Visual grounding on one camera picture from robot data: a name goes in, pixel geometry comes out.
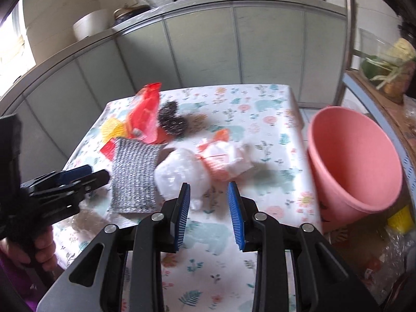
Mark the dark pot with lid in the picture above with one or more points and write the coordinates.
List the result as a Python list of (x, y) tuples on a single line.
[(130, 13)]

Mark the metal shelf rack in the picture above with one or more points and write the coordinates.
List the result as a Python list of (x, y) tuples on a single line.
[(347, 22)]

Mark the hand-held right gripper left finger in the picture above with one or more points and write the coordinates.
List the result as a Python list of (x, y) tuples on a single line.
[(182, 216)]

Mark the floral tablecloth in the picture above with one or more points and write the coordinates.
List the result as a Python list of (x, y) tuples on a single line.
[(211, 266)]

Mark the yellow plastic object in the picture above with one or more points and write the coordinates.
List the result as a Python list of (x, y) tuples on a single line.
[(401, 221)]

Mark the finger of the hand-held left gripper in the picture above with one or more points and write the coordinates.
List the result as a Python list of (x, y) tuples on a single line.
[(94, 180), (73, 174)]

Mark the steel wool scrubber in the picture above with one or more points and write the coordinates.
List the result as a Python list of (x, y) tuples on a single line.
[(170, 117)]

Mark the cauliflower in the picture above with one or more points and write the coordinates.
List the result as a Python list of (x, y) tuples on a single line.
[(403, 48)]

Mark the red snack bag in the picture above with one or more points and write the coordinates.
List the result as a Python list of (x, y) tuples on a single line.
[(144, 113)]

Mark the yellow mesh scrubber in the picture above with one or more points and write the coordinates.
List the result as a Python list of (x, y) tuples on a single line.
[(113, 129)]

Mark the green onions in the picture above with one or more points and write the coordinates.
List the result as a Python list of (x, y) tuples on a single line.
[(388, 73)]

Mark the brown scouring ball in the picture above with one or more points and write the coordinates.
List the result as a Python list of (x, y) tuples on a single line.
[(197, 123)]

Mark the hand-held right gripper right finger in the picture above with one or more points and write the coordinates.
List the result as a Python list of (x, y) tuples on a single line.
[(234, 217)]

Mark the kitchen counter cabinet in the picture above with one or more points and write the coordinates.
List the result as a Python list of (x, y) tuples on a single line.
[(201, 45)]

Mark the silver scouring sponge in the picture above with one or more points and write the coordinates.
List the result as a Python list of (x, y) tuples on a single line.
[(135, 175)]

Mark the orange and white wrapper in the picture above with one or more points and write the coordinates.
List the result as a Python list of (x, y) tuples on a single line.
[(224, 159)]

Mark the red paper scrap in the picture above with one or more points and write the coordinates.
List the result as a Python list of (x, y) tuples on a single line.
[(107, 149)]

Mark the person's left hand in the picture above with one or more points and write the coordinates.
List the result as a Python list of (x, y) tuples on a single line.
[(44, 247)]

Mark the white plastic bag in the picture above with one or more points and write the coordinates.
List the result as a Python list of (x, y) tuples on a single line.
[(180, 167)]

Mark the glass bowl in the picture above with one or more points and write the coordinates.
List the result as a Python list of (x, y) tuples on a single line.
[(370, 48)]

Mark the white rice cooker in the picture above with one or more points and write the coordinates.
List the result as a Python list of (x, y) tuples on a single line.
[(91, 24)]

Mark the clear plastic bag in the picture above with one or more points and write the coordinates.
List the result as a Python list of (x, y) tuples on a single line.
[(390, 260)]

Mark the pink plastic bucket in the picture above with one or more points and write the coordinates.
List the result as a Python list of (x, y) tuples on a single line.
[(354, 165)]

